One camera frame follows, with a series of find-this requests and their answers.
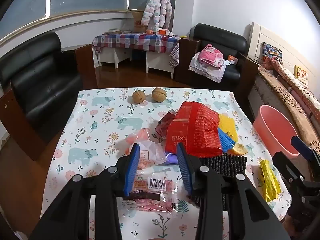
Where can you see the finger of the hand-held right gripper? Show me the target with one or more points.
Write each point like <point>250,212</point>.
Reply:
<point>285,165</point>
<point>300,145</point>

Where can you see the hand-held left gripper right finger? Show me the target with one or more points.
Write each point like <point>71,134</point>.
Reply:
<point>185,170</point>

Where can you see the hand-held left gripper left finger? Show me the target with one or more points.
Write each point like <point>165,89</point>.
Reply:
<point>132,170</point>

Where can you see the purple wrapper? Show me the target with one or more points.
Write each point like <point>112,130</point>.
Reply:
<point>171,158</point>

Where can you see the yellow foil wrapper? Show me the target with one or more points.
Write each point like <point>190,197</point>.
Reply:
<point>267,180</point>

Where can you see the clear plastic bag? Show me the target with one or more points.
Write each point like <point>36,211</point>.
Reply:
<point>152,152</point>

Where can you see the pink plastic bucket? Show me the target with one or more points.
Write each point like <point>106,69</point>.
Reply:
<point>275,130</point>

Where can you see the clear snack wrapper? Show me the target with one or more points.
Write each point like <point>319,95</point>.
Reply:
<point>155,192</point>

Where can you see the orange-pink plastic bag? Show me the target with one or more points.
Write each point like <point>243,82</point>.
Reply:
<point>140,135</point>

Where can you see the black foam net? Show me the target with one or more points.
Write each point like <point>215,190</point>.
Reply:
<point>225,165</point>

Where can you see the red mesh plastic bag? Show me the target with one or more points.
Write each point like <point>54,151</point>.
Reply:
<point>195,130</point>

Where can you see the dark red wrapper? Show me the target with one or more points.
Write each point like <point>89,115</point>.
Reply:
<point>163,126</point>

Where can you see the orange peel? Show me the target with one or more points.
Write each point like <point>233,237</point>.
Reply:
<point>238,149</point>

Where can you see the blue foam net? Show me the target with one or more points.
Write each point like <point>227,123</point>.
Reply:
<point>225,140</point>

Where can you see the yellow bubble wrap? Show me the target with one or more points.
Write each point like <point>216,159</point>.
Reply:
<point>227,125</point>

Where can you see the brown floral blanket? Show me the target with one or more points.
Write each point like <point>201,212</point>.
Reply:
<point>282,97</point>

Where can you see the floral bear tablecloth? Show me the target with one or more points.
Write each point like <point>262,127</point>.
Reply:
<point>100,130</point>

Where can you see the orange dotted quilt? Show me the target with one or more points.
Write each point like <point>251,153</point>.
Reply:
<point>290,80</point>

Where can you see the yellow floral pillow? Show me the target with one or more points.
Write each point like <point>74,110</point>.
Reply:
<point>301,72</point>

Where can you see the small walnut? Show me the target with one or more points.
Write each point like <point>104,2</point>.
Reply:
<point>138,96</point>

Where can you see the large walnut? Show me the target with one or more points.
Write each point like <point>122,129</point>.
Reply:
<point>159,94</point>

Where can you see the colourful printed pillow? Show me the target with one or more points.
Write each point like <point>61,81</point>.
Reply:
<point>271,55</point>

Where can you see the white cloth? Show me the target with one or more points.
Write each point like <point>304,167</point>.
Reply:
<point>207,73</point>

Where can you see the white wooden desk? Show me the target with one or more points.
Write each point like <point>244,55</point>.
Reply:
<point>155,63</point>

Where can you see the orange and white box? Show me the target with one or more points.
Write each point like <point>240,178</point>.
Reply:
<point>232,59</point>

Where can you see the white bed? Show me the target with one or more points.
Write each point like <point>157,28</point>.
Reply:
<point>265,37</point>

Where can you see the pink towel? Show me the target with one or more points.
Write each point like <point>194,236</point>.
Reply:
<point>210,55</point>

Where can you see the checked tablecloth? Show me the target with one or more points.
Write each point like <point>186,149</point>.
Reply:
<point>130,41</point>

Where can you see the black leather sofa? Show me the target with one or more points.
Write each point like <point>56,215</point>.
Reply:
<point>37,80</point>

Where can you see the black leather armchair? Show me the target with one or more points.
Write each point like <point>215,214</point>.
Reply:
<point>220,40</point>

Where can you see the orange fruit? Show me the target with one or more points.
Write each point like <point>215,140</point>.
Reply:
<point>149,32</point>

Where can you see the small orange box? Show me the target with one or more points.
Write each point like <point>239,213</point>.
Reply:
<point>162,32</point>

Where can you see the cardboard box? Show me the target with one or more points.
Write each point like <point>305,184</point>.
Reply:
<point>138,20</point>

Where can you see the pink puffer jacket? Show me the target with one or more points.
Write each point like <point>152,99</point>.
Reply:
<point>157,7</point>

